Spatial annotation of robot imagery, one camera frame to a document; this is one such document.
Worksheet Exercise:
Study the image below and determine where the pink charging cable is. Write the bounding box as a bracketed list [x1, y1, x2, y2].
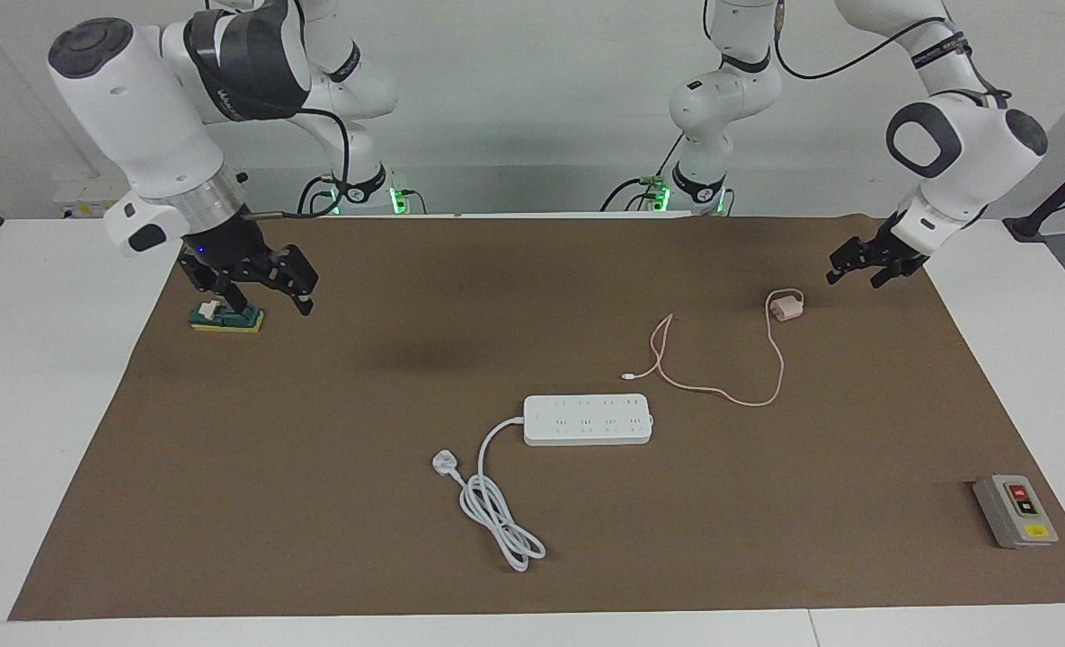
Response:
[621, 288, 807, 408]

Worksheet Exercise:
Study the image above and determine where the white power strip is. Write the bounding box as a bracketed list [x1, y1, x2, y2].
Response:
[522, 394, 654, 448]

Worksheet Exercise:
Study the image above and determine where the black slanted stand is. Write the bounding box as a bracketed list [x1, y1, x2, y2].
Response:
[1002, 144, 1065, 244]

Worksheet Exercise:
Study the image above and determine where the brown table mat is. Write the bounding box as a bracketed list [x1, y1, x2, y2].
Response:
[8, 214, 1065, 623]

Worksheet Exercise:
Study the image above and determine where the green knife switch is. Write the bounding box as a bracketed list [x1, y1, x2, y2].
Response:
[189, 299, 265, 335]

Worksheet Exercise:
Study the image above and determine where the black base cable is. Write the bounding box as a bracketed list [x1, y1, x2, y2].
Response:
[297, 175, 344, 217]
[599, 173, 668, 214]

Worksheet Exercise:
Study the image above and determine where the white wall socket box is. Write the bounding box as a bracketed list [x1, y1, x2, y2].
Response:
[53, 173, 129, 219]

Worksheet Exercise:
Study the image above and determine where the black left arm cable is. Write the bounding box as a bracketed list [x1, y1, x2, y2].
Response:
[701, 0, 1011, 109]

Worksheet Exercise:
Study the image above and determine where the white power cord with plug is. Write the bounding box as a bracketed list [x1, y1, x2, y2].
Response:
[431, 415, 547, 573]

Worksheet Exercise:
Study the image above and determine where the grey on-off switch box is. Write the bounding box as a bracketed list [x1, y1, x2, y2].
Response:
[972, 474, 1060, 550]

